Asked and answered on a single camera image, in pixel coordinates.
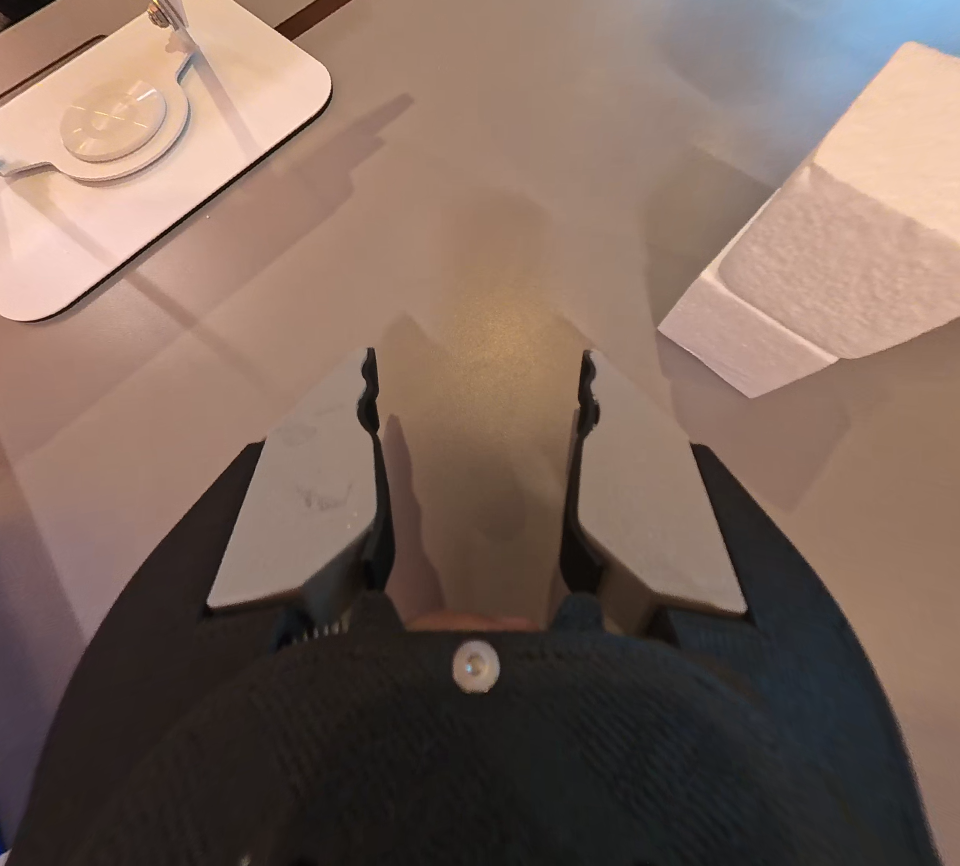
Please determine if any white hard foam cube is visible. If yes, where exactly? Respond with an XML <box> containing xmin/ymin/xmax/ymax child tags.
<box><xmin>716</xmin><ymin>41</ymin><xmax>960</xmax><ymax>362</ymax></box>
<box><xmin>657</xmin><ymin>273</ymin><xmax>839</xmax><ymax>400</ymax></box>

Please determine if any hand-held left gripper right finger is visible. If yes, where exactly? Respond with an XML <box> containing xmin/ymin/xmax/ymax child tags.
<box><xmin>558</xmin><ymin>348</ymin><xmax>751</xmax><ymax>633</ymax></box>

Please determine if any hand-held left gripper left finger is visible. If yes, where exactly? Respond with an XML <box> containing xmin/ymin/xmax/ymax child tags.
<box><xmin>205</xmin><ymin>347</ymin><xmax>396</xmax><ymax>618</ymax></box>

